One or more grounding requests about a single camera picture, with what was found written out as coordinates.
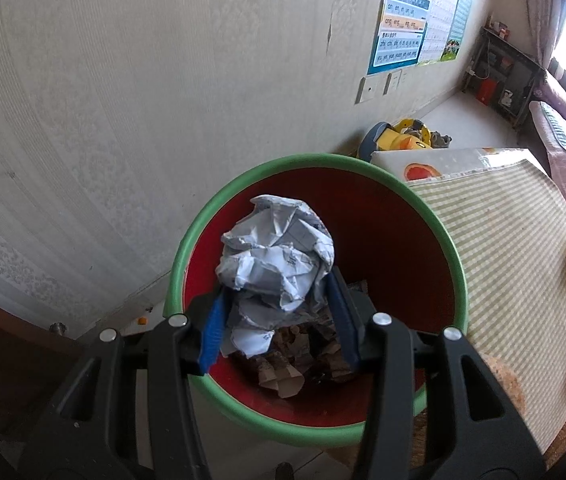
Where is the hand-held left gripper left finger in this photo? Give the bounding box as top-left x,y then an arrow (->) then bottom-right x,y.
33,287 -> 236,480

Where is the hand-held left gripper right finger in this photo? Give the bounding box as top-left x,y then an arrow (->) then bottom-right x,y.
324,267 -> 546,480

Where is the green rimmed red trash bin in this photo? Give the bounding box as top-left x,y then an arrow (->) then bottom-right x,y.
163,154 -> 468,448

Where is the white printed paper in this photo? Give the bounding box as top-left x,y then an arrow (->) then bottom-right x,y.
215,195 -> 336,358

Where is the bed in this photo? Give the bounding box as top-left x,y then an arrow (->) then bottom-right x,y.
528,100 -> 566,206

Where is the pile of crumpled wrappers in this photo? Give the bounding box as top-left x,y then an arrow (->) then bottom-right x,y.
223,280 -> 379,400

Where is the purple pillow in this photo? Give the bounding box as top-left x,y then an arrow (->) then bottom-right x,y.
533,75 -> 566,136

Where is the white table with fruit print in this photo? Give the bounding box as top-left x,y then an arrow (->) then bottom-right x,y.
370,147 -> 538,183

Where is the red container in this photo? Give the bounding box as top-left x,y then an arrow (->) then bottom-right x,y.
477,79 -> 498,106

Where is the dark metal shelf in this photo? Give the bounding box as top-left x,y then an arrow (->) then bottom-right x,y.
462,25 -> 546,131

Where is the yellow toy vehicle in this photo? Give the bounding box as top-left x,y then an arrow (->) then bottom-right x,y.
358,119 -> 434,163

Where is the pink patterned curtain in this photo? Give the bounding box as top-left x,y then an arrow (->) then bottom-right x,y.
520,0 -> 566,73

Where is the dark wooden furniture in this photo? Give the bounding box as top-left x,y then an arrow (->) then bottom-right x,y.
0,285 -> 89,441

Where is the green number wall poster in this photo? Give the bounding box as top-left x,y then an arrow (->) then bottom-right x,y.
440,0 -> 476,63

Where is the white chart wall poster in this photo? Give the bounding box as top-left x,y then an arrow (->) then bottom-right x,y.
415,0 -> 465,66

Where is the white wall switch plate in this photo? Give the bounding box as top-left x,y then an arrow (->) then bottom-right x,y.
354,76 -> 380,106

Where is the blue letter wall poster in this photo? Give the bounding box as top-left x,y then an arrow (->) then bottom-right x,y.
367,0 -> 441,76

